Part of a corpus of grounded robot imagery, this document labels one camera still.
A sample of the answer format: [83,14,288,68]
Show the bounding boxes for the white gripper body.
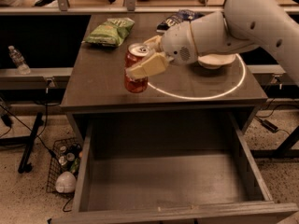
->
[160,21,198,65]

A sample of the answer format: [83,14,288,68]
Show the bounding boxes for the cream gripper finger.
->
[144,35,162,52]
[125,52,169,79]

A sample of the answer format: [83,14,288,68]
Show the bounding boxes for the red coke can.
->
[124,43,150,93]

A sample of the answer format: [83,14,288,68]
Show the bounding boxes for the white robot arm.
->
[126,0,299,85]

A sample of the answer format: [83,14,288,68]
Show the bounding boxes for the open grey top drawer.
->
[52,110,298,224]

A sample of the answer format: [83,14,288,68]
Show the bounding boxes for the blue chip bag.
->
[156,9,203,33]

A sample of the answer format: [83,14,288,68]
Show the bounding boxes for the white paper bowl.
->
[198,54,236,70]

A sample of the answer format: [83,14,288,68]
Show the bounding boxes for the green chip bag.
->
[84,18,135,47]

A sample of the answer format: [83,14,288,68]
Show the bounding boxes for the black power adapter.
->
[260,119,278,133]

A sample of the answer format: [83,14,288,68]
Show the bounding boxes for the green bottle in basket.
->
[69,158,80,175]

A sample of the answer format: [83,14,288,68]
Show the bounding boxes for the clear plastic water bottle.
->
[8,46,31,75]

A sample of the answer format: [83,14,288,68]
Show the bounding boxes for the white round object in basket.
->
[55,171,77,193]

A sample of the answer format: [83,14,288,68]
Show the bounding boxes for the black stand leg left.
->
[18,113,43,174]

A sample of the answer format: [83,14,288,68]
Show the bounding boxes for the black wire basket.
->
[46,137,82,193]

